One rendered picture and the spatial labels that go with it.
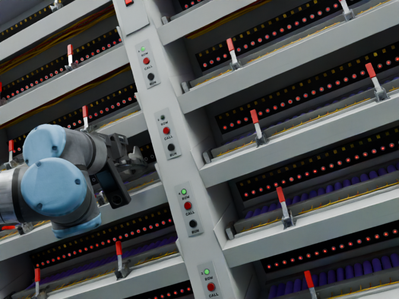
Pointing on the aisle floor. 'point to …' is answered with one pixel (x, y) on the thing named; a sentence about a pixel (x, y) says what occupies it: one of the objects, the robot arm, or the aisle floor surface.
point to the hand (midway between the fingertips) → (139, 170)
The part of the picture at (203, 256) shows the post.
